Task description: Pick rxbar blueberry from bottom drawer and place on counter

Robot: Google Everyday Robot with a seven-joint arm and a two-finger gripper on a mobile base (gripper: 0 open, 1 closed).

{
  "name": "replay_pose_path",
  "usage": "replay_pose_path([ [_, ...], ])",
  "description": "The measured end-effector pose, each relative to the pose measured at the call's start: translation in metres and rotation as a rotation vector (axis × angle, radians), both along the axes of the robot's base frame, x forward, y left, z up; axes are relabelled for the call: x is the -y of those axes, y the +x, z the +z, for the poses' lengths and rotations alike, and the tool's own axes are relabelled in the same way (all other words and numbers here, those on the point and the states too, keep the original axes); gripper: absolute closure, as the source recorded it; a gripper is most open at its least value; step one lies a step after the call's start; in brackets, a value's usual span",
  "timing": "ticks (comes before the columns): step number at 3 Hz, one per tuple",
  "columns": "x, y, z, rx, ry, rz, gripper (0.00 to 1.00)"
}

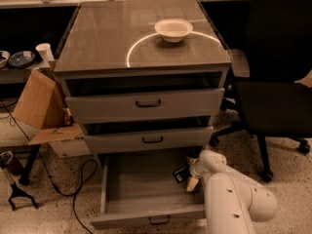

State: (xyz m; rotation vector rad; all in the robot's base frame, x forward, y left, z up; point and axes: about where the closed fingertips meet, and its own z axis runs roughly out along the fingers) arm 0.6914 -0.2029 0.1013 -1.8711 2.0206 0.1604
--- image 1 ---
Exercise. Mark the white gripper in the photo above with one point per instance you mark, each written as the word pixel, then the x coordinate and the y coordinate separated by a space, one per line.
pixel 196 170

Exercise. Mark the dark rxbar blueberry wrapper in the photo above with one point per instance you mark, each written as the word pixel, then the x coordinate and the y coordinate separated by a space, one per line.
pixel 181 174

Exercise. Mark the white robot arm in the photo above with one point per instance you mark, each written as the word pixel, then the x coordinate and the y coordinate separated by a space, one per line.
pixel 233 201

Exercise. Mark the grey middle drawer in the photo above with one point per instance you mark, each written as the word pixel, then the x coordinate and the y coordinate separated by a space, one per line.
pixel 148 134

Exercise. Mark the grey drawer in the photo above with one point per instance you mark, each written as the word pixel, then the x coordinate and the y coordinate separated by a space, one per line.
pixel 148 134
pixel 120 98
pixel 138 188

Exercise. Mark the grey bottom drawer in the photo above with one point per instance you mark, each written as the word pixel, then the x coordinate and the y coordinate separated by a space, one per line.
pixel 138 188

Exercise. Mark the grey top drawer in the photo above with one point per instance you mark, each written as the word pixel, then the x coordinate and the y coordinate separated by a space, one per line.
pixel 120 98

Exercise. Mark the grey drawer cabinet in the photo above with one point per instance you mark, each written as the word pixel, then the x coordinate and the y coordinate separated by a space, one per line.
pixel 118 38

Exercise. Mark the white paper bowl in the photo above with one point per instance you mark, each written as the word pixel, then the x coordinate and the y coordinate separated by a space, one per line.
pixel 173 30

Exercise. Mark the black table leg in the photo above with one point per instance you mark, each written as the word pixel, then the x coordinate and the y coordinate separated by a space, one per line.
pixel 24 177

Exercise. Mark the brown cardboard box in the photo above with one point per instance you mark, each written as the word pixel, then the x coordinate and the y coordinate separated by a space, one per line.
pixel 41 105

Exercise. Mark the black office chair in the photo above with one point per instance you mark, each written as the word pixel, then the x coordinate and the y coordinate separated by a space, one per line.
pixel 270 99

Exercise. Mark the brown cup on floor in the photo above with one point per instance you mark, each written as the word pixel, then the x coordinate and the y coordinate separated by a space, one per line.
pixel 12 163

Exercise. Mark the black grabber tool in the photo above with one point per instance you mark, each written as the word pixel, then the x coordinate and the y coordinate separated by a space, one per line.
pixel 16 191

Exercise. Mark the white paper cup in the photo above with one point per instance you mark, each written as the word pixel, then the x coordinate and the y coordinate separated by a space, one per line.
pixel 45 52

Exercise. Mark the dark blue plate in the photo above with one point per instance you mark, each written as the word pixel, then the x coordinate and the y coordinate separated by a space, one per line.
pixel 21 59

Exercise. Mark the grey low shelf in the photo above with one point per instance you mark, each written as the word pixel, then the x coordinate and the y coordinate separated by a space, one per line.
pixel 10 75

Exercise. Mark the white bowl at left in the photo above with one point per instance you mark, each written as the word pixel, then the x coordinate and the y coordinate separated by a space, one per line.
pixel 4 56

